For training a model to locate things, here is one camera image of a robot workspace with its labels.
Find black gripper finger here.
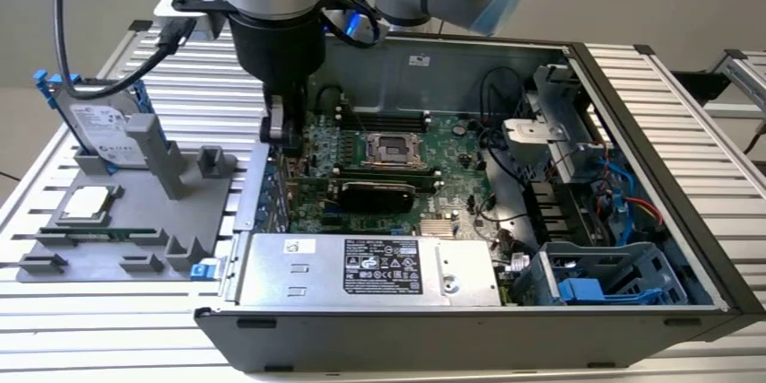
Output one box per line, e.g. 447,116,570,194
261,93,311,159

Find green graphics card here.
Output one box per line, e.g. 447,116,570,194
284,178,420,219

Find CPU socket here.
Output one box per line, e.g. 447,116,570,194
357,131,429,167

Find hard disk in blue carrier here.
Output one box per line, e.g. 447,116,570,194
32,69,151,174

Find green motherboard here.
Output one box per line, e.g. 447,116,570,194
285,109,498,239

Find gray parts rack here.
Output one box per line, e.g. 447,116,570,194
14,114,249,284

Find green loose RAM stick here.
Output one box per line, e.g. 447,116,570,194
38,228,164,241

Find silver finned chipset heatsink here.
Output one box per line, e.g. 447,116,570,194
417,219,459,239

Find silver power supply unit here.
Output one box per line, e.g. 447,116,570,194
236,232,504,308

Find blue case latch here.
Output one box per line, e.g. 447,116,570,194
189,258,217,282

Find silver CPU chip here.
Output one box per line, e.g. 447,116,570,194
58,185,119,222

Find gray metal drive cage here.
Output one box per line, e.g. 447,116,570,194
500,63,607,185

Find open black PC case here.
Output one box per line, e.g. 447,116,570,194
193,26,759,374

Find gray disk bay cage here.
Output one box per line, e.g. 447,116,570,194
516,240,690,308

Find blue disk carrier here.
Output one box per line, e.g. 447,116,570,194
555,277,666,306

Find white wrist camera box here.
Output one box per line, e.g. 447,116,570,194
325,4,384,48

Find white camera on black bracket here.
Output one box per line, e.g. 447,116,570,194
152,0,232,41

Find black wire bundle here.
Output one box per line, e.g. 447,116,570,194
475,66,526,151

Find blue data wire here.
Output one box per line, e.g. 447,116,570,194
588,153,647,263

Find red and yellow wires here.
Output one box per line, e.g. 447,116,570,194
632,196,667,226

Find aluminium frame table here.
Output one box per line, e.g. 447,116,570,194
668,48,766,155

